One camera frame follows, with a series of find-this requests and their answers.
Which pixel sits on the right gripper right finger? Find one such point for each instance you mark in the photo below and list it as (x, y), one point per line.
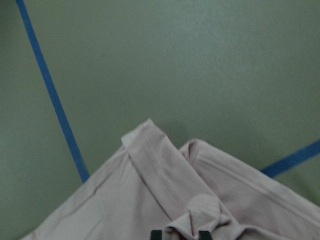
(204, 235)

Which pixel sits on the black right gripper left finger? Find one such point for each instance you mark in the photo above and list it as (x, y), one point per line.
(156, 235)

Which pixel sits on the pink t-shirt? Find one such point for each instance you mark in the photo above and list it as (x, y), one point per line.
(149, 184)

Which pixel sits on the long horizontal blue tape line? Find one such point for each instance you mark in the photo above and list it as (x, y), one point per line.
(293, 160)

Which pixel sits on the long vertical blue tape line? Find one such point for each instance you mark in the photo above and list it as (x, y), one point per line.
(53, 94)

